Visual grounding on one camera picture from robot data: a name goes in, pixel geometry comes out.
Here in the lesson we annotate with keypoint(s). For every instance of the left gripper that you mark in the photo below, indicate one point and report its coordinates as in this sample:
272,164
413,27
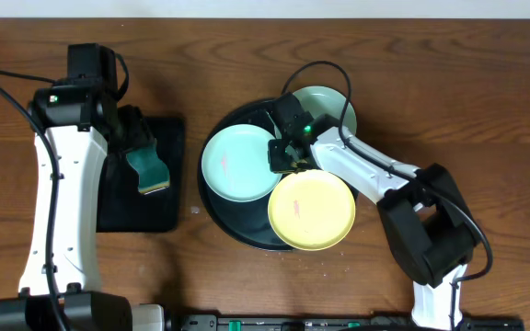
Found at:
135,139

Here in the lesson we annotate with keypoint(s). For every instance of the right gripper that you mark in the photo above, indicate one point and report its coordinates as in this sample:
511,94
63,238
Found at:
274,163

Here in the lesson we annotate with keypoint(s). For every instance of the green yellow sponge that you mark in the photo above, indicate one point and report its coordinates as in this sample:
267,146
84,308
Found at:
153,173

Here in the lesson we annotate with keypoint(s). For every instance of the light blue plate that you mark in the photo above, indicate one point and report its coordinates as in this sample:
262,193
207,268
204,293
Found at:
235,163

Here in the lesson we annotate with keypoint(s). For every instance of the yellow plate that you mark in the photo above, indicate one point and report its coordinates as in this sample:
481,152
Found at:
312,210

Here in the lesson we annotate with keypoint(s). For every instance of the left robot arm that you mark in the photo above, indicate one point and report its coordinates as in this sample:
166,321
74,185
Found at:
76,127

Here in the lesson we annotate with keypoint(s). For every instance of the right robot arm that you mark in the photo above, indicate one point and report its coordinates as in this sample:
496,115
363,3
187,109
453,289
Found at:
429,228

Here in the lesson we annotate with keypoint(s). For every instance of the black rectangular tray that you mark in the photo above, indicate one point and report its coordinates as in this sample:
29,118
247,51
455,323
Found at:
122,208

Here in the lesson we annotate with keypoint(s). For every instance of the black round tray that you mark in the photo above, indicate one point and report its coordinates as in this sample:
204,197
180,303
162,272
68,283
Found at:
245,221

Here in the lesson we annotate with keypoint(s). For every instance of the pale green plate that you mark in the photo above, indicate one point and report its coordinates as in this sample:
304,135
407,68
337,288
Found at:
321,100

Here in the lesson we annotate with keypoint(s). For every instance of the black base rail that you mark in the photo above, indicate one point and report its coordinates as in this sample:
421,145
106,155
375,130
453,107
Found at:
209,322

